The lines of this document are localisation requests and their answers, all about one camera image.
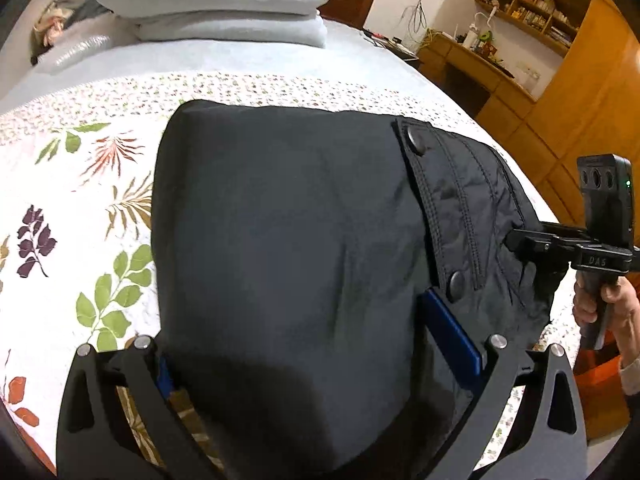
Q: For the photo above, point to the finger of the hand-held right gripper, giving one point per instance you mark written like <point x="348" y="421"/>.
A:
<point x="537" y="245"/>

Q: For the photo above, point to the wooden wall shelf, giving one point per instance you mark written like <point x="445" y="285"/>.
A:
<point x="535" y="7"/>

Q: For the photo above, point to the black jacket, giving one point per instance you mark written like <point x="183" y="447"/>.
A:
<point x="300" y="260"/>

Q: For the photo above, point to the white bottle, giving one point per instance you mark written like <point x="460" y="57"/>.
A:
<point x="471" y="37"/>

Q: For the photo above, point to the wooden wardrobe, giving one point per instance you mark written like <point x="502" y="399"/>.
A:
<point x="585" y="110"/>

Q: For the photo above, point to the floral quilted blanket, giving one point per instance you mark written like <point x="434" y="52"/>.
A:
<point x="75" y="210"/>

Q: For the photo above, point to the grey bedsheet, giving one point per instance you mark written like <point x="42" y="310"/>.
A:
<point x="250" y="57"/>

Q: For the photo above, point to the wooden desk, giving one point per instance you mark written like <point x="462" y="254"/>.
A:
<point x="470" y="67"/>

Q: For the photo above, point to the flat light grey pillow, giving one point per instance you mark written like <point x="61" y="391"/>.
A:
<point x="230" y="27"/>

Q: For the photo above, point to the person's right hand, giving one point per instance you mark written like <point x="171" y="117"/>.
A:
<point x="625" y="315"/>

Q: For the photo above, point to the clear plastic bag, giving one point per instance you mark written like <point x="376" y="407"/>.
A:
<point x="75" y="52"/>

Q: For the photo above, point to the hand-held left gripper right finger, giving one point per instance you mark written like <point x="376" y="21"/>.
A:
<point x="450" y="332"/>

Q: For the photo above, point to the pile of clothes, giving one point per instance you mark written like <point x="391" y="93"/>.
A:
<point x="65" y="5"/>

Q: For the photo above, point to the row of books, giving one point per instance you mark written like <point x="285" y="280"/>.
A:
<point x="537" y="2"/>

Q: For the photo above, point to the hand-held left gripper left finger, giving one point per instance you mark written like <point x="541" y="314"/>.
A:
<point x="165" y="377"/>

